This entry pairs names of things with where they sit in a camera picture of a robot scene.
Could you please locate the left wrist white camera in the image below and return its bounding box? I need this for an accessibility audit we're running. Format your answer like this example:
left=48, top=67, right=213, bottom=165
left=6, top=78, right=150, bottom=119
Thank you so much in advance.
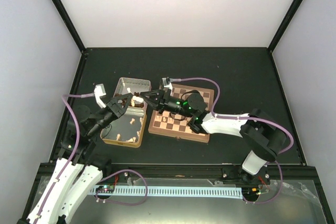
left=94, top=84, right=106, bottom=109

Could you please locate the left small circuit board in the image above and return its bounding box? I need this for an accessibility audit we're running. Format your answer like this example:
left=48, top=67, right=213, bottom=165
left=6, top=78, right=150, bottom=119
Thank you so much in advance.
left=96, top=185, right=114, bottom=194

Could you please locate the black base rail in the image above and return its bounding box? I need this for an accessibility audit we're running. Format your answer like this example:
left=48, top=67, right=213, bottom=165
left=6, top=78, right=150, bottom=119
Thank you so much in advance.
left=39, top=163, right=316, bottom=185

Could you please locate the right small circuit board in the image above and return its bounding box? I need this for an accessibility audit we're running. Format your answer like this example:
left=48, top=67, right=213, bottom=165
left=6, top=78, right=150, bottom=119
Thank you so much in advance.
left=246, top=187, right=269, bottom=196

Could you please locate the gold tin box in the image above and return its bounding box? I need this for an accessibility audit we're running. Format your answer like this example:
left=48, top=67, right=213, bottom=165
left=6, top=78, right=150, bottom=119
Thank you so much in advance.
left=100, top=108, right=146, bottom=148

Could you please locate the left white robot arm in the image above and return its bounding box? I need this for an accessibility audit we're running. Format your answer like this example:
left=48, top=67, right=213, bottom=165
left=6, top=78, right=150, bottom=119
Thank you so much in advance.
left=18, top=91, right=133, bottom=223

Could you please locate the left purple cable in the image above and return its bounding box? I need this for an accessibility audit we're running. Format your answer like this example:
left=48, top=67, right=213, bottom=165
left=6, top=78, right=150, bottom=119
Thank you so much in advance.
left=36, top=93, right=98, bottom=224

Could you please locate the light blue slotted cable duct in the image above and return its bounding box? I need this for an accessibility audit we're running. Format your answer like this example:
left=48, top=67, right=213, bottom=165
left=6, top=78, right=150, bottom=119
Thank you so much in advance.
left=89, top=185, right=243, bottom=199

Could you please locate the cream chess pieces pile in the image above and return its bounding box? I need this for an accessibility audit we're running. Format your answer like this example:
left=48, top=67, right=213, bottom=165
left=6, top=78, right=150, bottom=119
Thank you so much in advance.
left=115, top=117, right=143, bottom=144

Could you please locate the right black frame post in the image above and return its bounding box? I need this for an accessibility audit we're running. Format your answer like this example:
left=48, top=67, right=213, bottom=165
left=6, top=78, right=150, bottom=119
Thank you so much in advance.
left=267, top=0, right=303, bottom=53

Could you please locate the dark brown chess pieces pile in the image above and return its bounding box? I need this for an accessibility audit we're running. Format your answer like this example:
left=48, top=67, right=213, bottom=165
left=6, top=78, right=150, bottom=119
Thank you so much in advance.
left=129, top=92, right=144, bottom=108

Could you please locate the small circuit board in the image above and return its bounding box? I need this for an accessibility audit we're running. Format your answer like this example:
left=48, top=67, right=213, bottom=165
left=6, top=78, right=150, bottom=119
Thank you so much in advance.
left=246, top=187, right=269, bottom=196
left=96, top=185, right=114, bottom=194

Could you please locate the left black frame post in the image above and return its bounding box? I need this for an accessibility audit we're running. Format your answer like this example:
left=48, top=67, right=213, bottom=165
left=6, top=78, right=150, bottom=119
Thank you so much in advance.
left=51, top=0, right=86, bottom=53

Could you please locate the cream chess knight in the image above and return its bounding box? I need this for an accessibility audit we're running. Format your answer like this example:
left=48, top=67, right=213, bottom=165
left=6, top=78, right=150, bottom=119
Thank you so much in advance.
left=132, top=95, right=143, bottom=103

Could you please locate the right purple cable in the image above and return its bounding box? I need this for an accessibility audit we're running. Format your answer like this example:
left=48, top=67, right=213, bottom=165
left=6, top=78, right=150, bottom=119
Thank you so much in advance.
left=169, top=77, right=295, bottom=205

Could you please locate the wooden chessboard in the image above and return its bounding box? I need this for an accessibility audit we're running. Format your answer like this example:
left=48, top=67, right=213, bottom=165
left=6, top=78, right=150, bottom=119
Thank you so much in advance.
left=148, top=83, right=215, bottom=143

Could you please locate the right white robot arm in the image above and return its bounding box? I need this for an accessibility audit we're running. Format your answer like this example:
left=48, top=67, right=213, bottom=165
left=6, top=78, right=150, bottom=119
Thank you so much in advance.
left=139, top=89, right=288, bottom=184

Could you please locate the black frame post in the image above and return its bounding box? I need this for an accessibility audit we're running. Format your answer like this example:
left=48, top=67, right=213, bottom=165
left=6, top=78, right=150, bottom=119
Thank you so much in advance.
left=267, top=0, right=303, bottom=53
left=51, top=0, right=86, bottom=53

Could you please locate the purple cable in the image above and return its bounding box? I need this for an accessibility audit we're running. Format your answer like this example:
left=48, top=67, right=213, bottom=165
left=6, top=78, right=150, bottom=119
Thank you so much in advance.
left=169, top=77, right=295, bottom=205
left=36, top=93, right=98, bottom=224

